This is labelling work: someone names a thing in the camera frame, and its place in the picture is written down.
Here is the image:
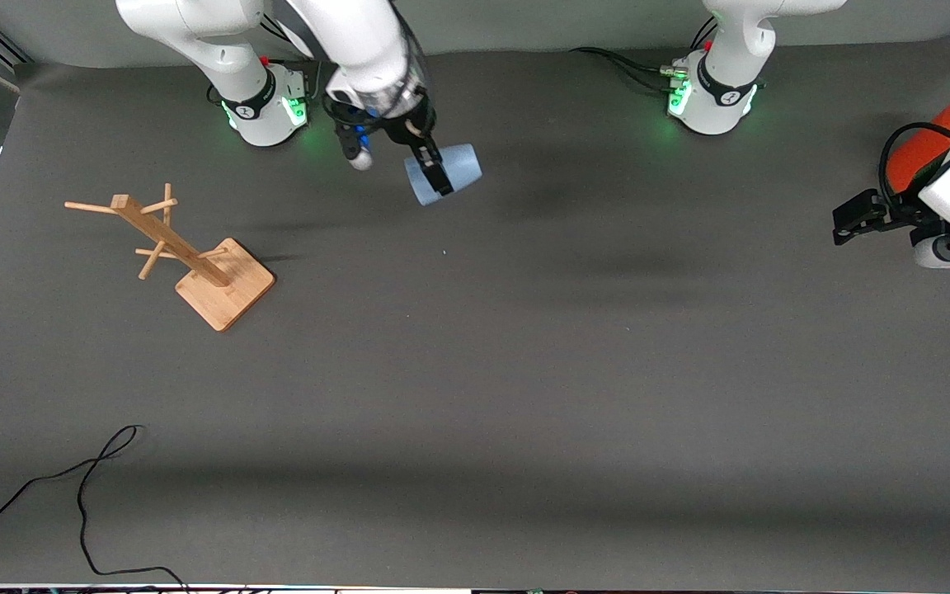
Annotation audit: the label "light blue plastic cup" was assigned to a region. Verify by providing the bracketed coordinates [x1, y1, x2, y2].
[404, 144, 483, 207]

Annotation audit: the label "wooden cup rack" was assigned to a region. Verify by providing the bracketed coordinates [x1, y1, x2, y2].
[64, 183, 276, 332]

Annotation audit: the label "orange cylindrical can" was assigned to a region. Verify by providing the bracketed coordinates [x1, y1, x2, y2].
[886, 82, 950, 196]

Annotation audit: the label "black right arm base cables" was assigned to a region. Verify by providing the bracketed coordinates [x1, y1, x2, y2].
[256, 15, 336, 64]

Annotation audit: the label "black arm base cables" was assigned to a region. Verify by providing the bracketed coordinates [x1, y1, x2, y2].
[256, 15, 336, 64]
[570, 16, 719, 93]

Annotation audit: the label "black left arm base cables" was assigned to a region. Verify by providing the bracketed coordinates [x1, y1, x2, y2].
[570, 16, 719, 93]

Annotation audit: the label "thin black loose cable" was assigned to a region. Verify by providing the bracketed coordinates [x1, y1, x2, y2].
[0, 425, 189, 592]

